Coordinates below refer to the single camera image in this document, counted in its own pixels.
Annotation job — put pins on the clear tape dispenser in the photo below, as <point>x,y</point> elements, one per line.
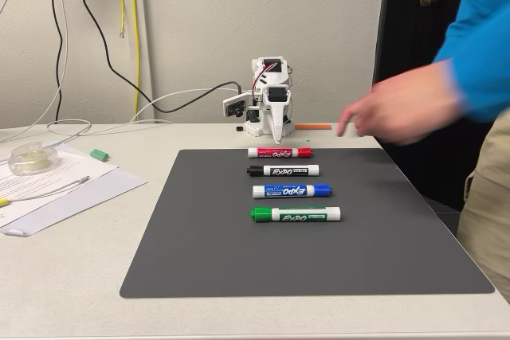
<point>32,159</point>

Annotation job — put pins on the red dry-erase marker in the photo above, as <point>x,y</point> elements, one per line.
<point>279,152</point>

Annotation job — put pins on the blue dry-erase marker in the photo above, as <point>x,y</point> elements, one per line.
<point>291,190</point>

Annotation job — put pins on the white paper sheet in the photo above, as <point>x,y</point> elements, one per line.
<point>87,196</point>

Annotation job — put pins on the person's hand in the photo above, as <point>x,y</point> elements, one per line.
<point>398,109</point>

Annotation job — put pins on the green dry-erase marker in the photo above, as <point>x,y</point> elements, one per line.
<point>296,214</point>

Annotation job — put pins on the printed paper sheet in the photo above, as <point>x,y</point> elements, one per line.
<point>52,174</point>

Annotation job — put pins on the dark grey mat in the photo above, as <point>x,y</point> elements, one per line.
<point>303,244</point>

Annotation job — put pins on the orange strip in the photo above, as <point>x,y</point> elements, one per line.
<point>313,126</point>

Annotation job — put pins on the dark door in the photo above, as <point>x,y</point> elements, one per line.
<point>414,29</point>

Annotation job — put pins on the black dry-erase marker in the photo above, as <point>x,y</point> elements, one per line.
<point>287,170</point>

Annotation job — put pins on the person's body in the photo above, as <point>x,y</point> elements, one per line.
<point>488,212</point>

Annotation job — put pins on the white camera box black lens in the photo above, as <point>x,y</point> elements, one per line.
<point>235,106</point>

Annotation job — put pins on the small green cap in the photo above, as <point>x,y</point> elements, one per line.
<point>99,154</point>

